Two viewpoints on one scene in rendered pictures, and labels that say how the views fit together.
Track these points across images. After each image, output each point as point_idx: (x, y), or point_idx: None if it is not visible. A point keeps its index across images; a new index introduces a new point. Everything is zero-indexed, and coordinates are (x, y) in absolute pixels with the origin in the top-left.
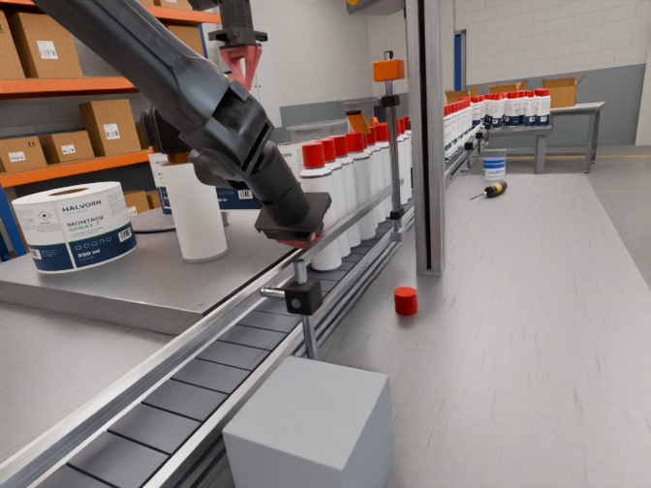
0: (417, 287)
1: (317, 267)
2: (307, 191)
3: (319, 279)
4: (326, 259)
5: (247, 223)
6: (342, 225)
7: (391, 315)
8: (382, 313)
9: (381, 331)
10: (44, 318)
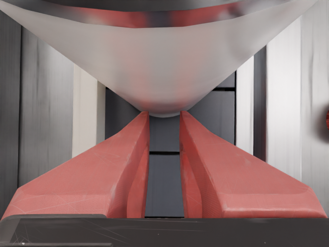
0: None
1: (154, 116)
2: (122, 73)
3: (176, 151)
4: (188, 109)
5: None
6: (301, 82)
7: (326, 146)
8: (305, 143)
9: (324, 209)
10: None
